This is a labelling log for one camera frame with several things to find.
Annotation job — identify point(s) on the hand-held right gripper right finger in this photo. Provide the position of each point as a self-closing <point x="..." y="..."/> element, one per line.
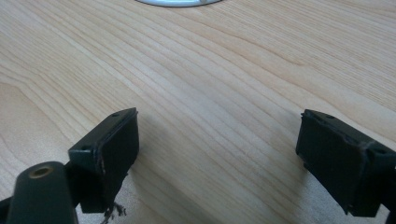
<point x="339" y="155"/>

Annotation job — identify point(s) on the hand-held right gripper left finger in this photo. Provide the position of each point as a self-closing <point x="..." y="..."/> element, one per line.
<point x="115" y="146"/>

